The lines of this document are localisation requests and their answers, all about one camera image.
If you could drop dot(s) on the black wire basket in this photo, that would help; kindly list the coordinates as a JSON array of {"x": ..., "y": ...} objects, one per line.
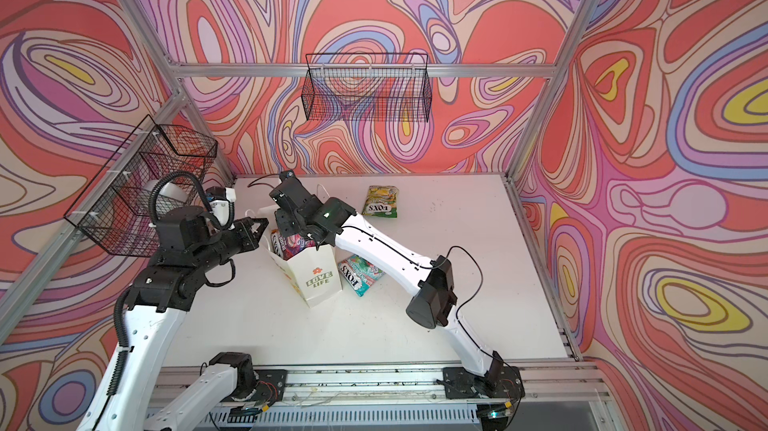
[
  {"x": 363, "y": 87},
  {"x": 113, "y": 210}
]

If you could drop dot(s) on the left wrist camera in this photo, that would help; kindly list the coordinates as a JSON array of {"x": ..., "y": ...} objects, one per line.
[{"x": 222, "y": 202}]

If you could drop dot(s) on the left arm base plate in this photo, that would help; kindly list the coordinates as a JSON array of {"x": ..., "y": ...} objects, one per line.
[{"x": 266, "y": 389}]

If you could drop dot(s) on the black wire basket left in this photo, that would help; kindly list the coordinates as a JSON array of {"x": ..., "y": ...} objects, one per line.
[{"x": 113, "y": 210}]

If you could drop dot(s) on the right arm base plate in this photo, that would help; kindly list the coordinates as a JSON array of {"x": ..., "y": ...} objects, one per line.
[{"x": 458, "y": 383}]

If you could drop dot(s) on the teal Fox's mint blossom bag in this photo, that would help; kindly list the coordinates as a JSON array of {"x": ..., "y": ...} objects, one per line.
[{"x": 360, "y": 274}]

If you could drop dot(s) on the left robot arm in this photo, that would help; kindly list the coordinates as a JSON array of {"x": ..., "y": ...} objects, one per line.
[{"x": 198, "y": 232}]

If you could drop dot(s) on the white tape roll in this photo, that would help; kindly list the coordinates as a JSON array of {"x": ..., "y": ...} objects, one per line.
[{"x": 169, "y": 191}]

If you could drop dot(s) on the black wire basket back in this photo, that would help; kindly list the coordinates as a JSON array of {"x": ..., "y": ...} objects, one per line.
[{"x": 363, "y": 87}]

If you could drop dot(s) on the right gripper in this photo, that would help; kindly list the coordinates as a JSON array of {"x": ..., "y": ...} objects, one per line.
[{"x": 284, "y": 219}]

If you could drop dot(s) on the purple Fox's berries bag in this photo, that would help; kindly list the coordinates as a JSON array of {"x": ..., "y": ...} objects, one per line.
[{"x": 288, "y": 247}]

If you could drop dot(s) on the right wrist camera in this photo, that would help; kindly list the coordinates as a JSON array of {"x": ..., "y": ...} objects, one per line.
[{"x": 287, "y": 175}]

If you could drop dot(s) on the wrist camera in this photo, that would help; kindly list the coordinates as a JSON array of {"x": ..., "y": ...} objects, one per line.
[
  {"x": 287, "y": 175},
  {"x": 222, "y": 202}
]

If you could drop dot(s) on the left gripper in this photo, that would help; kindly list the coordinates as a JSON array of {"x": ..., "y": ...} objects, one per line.
[{"x": 248, "y": 239}]

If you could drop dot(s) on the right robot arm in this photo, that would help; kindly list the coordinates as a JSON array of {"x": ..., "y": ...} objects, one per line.
[{"x": 428, "y": 281}]

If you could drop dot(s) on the illustrated paper gift bag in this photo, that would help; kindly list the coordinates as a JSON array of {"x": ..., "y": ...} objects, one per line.
[{"x": 313, "y": 273}]

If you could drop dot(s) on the green Fox's bag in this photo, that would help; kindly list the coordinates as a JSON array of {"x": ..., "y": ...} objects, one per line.
[{"x": 381, "y": 201}]

